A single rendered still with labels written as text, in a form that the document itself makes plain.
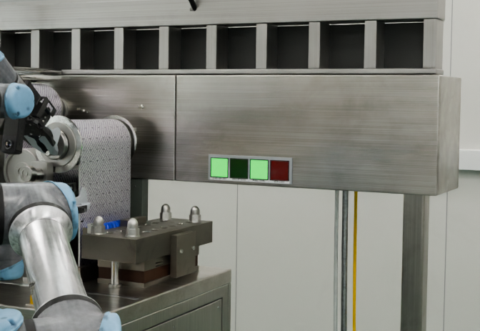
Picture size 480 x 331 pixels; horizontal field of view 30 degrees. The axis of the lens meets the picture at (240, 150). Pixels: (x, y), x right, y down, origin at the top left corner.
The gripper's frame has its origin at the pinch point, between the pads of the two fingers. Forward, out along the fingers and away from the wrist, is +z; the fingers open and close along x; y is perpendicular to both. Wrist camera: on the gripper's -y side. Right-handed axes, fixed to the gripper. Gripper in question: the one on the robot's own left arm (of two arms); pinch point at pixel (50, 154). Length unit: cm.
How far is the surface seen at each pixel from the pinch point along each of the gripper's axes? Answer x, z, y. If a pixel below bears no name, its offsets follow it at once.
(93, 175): -5.8, 12.1, 2.5
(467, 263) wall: -51, 248, 124
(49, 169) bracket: 1.5, 4.0, -1.9
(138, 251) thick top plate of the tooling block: -25.5, 16.1, -16.3
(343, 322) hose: -61, 70, -2
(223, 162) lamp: -30.9, 29.4, 21.2
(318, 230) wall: 29, 241, 132
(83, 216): -5.8, 15.4, -8.1
